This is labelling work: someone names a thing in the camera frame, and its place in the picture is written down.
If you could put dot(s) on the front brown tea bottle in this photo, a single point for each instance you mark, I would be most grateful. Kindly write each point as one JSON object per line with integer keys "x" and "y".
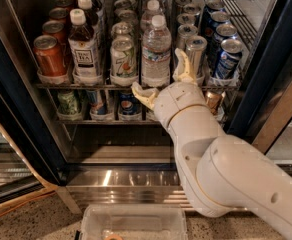
{"x": 83, "y": 46}

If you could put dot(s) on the front slim silver can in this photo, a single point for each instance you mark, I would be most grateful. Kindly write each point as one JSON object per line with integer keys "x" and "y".
{"x": 195, "y": 50}

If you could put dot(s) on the open glass fridge door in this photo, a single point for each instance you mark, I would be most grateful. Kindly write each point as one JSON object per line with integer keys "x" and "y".
{"x": 20, "y": 181}

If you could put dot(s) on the lower pepsi can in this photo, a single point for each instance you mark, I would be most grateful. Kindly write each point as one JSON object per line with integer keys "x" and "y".
{"x": 128, "y": 103}

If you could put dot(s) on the front blue pepsi can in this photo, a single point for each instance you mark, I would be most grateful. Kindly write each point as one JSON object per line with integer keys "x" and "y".
{"x": 228, "y": 58}

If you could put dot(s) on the orange soda can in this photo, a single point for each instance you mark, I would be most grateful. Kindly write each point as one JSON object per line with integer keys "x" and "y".
{"x": 56, "y": 29}
{"x": 49, "y": 55}
{"x": 66, "y": 4}
{"x": 59, "y": 14}

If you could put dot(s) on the clear plastic bin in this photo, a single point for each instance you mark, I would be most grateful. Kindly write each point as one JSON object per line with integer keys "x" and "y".
{"x": 133, "y": 222}

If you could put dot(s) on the lower gold can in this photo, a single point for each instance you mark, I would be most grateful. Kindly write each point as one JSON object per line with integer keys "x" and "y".
{"x": 214, "y": 101}

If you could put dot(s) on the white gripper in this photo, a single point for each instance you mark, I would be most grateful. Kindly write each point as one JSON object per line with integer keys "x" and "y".
{"x": 178, "y": 101}

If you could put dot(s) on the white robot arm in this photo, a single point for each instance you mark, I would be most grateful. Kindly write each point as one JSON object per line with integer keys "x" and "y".
{"x": 219, "y": 172}

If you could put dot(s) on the blue pepsi can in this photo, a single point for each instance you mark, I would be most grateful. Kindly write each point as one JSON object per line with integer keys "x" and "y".
{"x": 214, "y": 20}
{"x": 228, "y": 58}
{"x": 222, "y": 32}
{"x": 210, "y": 7}

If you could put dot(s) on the front green white soda can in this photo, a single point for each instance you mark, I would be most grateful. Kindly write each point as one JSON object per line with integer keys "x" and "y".
{"x": 123, "y": 58}

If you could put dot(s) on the green white soda can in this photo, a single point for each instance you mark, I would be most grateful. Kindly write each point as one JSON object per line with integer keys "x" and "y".
{"x": 128, "y": 16}
{"x": 122, "y": 29}
{"x": 123, "y": 58}

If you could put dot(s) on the lower green can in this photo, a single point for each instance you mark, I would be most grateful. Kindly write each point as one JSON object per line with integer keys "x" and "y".
{"x": 69, "y": 103}

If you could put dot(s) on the lower blue white can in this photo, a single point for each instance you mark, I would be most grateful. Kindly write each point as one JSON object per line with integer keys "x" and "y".
{"x": 97, "y": 101}

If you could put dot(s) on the slim silver can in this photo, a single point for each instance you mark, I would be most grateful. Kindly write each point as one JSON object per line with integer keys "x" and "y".
{"x": 185, "y": 18}
{"x": 195, "y": 50}
{"x": 184, "y": 33}

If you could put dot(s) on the clear plastic water bottle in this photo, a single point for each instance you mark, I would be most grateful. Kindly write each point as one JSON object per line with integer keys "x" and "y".
{"x": 156, "y": 53}

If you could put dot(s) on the front orange soda can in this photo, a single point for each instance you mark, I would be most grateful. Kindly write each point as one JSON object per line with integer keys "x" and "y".
{"x": 49, "y": 55}

